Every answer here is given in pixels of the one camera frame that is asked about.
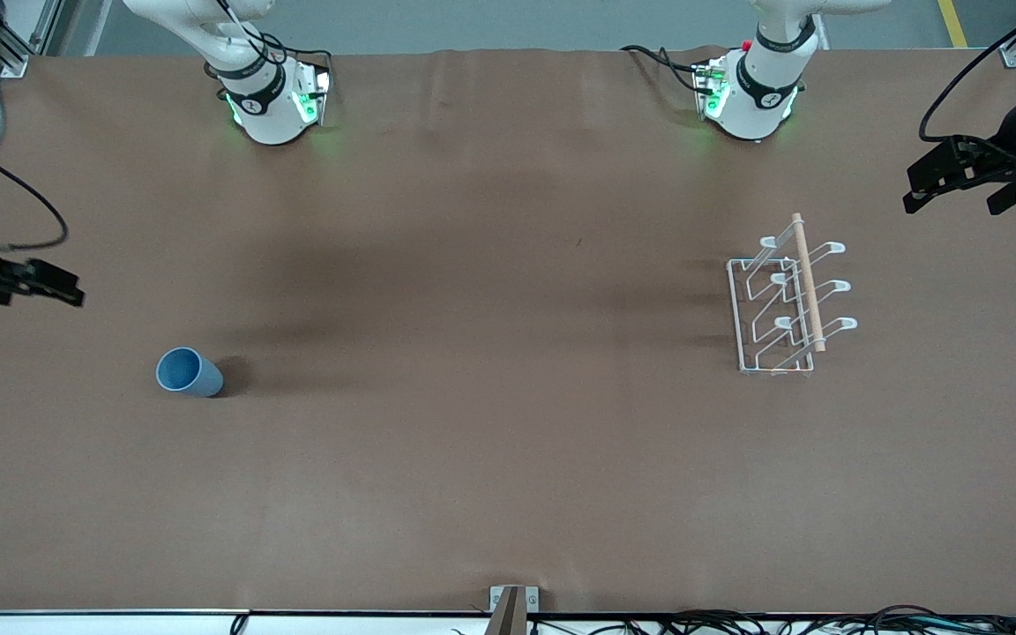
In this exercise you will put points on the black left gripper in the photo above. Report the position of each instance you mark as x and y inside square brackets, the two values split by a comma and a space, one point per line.
[1010, 144]

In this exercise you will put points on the blue plastic cup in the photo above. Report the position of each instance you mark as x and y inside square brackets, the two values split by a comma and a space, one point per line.
[190, 375]

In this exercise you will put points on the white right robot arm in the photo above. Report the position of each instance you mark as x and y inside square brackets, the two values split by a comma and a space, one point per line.
[265, 115]

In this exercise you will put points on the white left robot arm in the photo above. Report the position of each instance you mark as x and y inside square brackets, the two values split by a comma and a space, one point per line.
[759, 106]

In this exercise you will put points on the brown table mat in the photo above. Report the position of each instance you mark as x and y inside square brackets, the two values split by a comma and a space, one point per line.
[473, 397]

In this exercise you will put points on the small metal bracket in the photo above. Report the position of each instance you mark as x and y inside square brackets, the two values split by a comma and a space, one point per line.
[496, 600]

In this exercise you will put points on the brown wooden post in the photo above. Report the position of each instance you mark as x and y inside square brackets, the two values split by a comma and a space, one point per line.
[508, 617]

